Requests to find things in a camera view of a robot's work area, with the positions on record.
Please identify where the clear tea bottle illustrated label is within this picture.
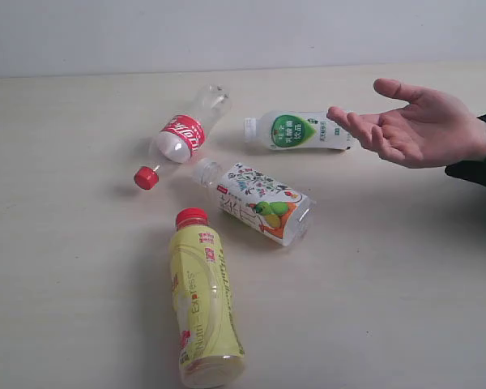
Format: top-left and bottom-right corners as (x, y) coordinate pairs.
(192, 158), (315, 247)

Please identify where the person's open right hand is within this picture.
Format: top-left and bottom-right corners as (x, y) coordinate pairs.
(327, 79), (486, 169)

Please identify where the clear cola bottle red label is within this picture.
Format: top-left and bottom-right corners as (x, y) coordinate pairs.
(134, 84), (232, 190)

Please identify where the white bottle green label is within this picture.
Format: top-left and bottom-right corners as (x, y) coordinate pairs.
(243, 111), (353, 151)

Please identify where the yellow Nutri-Express bottle red cap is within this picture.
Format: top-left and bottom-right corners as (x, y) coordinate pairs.
(170, 207), (245, 388)

